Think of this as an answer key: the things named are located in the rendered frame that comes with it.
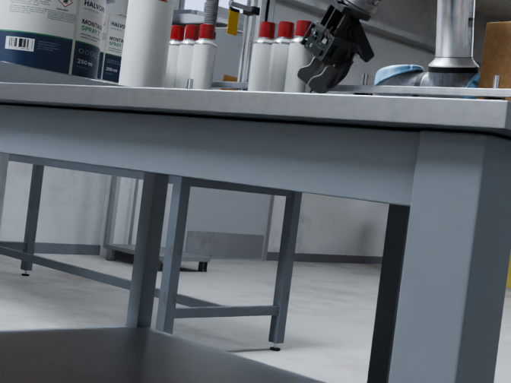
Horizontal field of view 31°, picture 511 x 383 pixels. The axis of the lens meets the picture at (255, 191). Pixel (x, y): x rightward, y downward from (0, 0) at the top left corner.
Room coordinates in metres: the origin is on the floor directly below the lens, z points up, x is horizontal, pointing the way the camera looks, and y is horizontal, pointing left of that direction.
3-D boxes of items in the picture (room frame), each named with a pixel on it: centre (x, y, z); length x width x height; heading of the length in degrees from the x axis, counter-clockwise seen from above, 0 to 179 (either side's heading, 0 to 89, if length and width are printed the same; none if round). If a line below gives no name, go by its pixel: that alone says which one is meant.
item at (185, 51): (2.15, 0.19, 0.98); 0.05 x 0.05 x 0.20
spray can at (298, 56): (1.91, -0.06, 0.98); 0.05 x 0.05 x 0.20
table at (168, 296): (4.64, 0.80, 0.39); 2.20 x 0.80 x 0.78; 46
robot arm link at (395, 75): (2.28, -0.32, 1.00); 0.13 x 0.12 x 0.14; 62
